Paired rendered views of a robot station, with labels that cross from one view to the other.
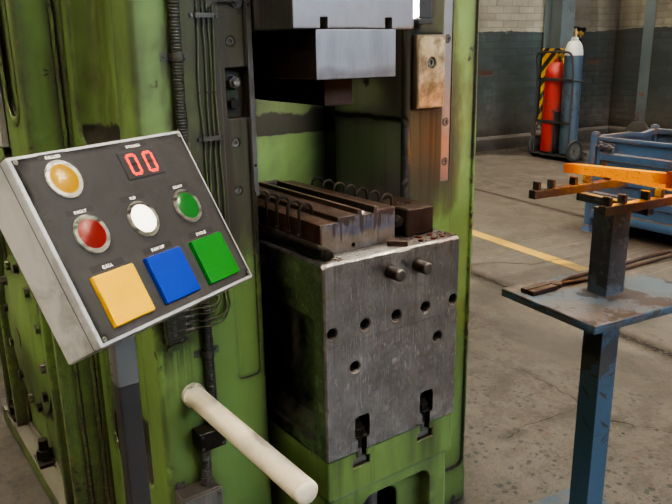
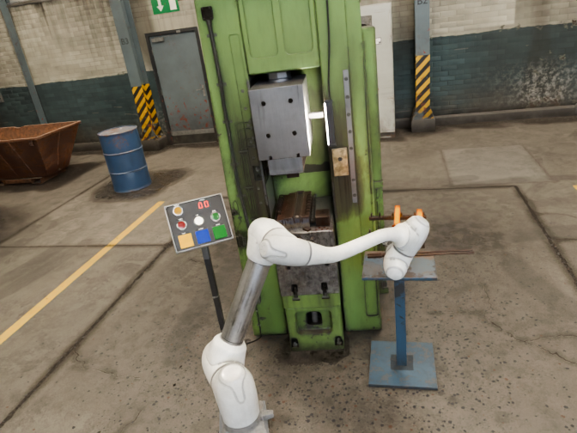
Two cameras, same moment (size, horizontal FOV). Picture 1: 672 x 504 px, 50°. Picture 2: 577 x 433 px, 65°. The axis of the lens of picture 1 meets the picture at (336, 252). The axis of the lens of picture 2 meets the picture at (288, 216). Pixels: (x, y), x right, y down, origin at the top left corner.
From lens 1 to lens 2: 1.96 m
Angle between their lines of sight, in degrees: 41
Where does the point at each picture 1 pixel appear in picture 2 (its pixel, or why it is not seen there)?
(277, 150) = (309, 178)
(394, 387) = (307, 277)
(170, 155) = (215, 201)
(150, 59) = (227, 165)
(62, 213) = (174, 220)
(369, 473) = (300, 304)
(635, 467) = (472, 347)
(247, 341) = not seen: hidden behind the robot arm
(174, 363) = (243, 253)
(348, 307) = not seen: hidden behind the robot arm
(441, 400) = (331, 287)
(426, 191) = (345, 206)
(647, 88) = not seen: outside the picture
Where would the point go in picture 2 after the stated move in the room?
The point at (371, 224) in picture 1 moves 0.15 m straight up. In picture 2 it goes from (298, 221) to (295, 198)
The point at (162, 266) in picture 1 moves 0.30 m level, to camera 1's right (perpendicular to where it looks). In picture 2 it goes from (199, 234) to (234, 245)
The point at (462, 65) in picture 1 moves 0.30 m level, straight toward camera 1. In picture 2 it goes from (361, 157) to (325, 172)
